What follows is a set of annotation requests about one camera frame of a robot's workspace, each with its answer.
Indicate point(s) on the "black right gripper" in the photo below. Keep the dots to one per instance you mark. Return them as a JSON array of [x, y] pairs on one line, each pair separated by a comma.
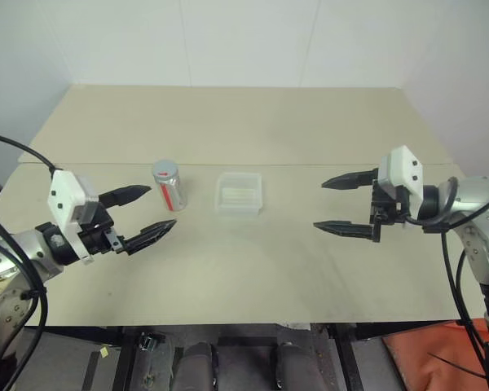
[[385, 207]]

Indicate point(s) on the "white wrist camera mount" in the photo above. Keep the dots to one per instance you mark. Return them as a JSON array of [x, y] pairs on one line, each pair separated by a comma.
[[403, 173], [67, 195]]

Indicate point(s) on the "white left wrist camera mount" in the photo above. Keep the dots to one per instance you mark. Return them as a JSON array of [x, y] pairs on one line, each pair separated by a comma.
[[67, 195]]

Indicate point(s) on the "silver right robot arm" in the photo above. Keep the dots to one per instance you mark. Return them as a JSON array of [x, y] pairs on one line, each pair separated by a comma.
[[468, 228]]

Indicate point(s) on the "black table frame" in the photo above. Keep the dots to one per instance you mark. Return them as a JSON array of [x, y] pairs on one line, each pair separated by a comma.
[[244, 338]]

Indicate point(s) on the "clear plastic container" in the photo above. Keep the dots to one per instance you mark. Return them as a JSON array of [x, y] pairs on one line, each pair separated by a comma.
[[239, 195]]

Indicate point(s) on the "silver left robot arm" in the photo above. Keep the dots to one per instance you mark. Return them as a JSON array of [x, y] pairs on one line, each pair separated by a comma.
[[14, 260]]

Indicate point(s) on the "dark rounded foot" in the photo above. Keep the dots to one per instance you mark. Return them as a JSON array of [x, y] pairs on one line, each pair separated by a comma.
[[197, 366], [295, 366]]

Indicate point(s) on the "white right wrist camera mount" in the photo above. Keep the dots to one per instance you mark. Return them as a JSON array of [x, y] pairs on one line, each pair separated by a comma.
[[403, 173]]

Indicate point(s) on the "small black clip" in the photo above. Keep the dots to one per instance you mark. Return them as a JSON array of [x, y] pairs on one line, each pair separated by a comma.
[[148, 341]]

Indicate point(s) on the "orange red mat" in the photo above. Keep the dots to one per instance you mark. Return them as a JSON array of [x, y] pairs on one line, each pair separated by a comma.
[[440, 354]]

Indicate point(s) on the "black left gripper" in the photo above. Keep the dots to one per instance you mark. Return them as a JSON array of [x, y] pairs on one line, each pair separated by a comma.
[[95, 232]]

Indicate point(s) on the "dark rounded right foot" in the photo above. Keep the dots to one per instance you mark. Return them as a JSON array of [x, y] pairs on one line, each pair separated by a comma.
[[295, 366]]

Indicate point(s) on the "dark rounded left foot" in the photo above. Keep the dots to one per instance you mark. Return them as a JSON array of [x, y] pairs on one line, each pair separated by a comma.
[[197, 366]]

